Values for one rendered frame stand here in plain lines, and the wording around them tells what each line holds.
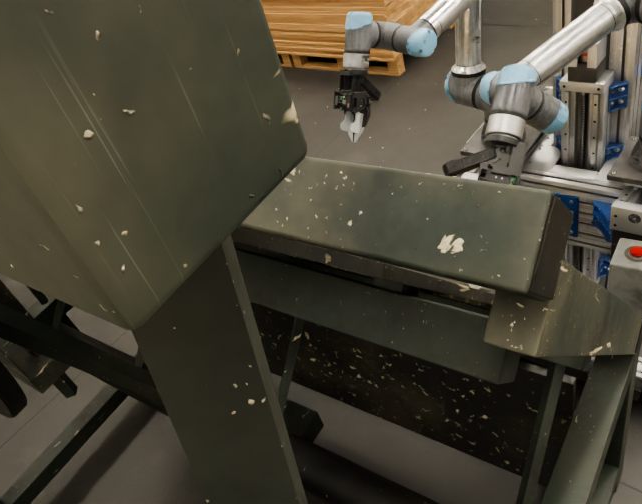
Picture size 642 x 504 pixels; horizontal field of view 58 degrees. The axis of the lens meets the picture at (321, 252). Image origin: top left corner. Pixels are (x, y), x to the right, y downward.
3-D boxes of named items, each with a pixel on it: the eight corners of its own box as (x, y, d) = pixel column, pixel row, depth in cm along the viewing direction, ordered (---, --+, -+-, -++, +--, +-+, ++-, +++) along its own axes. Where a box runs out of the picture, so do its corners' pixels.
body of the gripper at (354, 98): (332, 111, 173) (334, 68, 169) (350, 109, 179) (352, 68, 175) (352, 113, 168) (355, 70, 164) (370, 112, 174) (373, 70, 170)
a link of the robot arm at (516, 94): (548, 74, 122) (524, 58, 117) (536, 125, 122) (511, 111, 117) (517, 79, 128) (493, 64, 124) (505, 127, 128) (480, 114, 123)
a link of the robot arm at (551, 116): (543, 93, 135) (514, 75, 129) (578, 109, 127) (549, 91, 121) (524, 124, 138) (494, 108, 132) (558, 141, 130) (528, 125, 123)
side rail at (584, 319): (633, 354, 153) (643, 314, 153) (536, 358, 61) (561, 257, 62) (608, 348, 156) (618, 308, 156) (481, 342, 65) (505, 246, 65)
